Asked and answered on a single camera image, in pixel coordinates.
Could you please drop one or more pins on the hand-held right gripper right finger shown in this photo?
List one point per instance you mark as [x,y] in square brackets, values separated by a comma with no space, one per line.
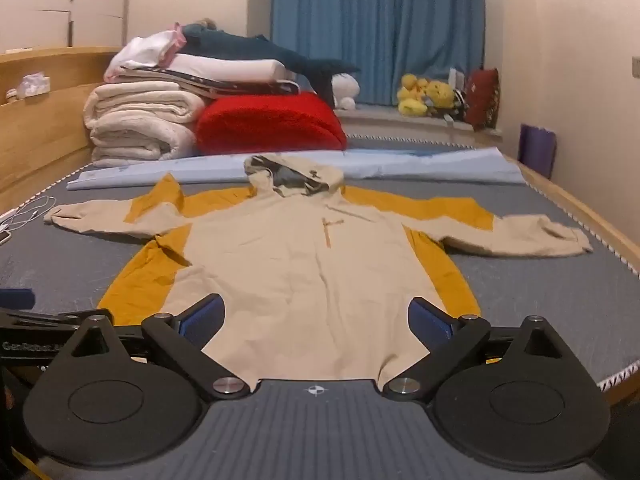
[429,322]

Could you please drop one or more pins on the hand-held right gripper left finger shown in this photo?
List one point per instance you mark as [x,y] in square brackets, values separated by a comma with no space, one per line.
[205,317]

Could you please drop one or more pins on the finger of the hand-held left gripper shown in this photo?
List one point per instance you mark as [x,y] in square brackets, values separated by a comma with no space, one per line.
[45,319]

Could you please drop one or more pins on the beige and mustard hoodie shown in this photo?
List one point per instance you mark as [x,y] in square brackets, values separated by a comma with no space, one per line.
[300,270]

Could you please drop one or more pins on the light blue folded sheet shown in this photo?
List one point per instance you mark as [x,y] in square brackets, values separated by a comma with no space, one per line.
[425,165]

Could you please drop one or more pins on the purple bag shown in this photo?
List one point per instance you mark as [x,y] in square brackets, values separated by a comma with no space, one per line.
[537,150]

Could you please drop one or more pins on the red fleece blanket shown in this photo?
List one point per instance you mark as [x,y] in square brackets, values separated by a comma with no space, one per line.
[270,120]

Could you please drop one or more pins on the white folded quilt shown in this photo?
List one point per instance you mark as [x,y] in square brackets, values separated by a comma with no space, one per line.
[140,115]

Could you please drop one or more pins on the yellow plush toy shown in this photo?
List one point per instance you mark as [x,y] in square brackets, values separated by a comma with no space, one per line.
[441,97]
[412,95]

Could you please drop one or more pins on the dark red cushion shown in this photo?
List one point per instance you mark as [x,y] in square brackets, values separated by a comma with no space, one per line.
[482,97]

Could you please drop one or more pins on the patterned folded blanket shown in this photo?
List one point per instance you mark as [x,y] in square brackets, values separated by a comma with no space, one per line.
[240,87]

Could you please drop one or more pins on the tissue pack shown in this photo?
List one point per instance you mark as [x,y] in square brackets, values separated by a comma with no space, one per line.
[35,85]

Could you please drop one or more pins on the white round plush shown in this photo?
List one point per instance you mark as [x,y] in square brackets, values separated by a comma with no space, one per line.
[346,91]

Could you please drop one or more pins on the pink and white cloth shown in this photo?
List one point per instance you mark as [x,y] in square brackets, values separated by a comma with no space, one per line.
[145,50]

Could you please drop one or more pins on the blue curtain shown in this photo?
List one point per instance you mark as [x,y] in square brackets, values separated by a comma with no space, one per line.
[380,25]

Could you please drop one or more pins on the cream wardrobe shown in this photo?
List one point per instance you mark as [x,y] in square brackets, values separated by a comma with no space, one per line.
[65,5]

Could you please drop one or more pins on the wooden bed frame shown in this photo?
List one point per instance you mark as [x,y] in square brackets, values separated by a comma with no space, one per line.
[40,125]

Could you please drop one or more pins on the wall socket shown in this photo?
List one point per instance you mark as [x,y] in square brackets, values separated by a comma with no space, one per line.
[636,67]

